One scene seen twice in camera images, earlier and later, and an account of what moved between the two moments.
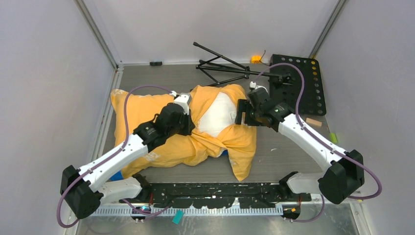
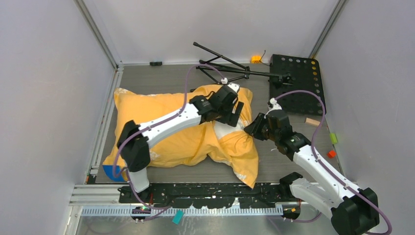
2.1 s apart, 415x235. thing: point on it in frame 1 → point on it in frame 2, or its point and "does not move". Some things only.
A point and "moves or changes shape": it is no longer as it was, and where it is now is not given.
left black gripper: x=189 y=125 → x=234 y=117
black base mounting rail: x=218 y=195 does not move
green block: x=333 y=138 does not move
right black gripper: x=242 y=106 → x=254 y=128
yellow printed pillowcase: x=131 y=110 moves or changes shape
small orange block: x=256 y=59 does not move
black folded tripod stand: x=223 y=70 does not move
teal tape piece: x=178 y=217 does not move
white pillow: x=219 y=114 moves or changes shape
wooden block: x=313 y=122 does not move
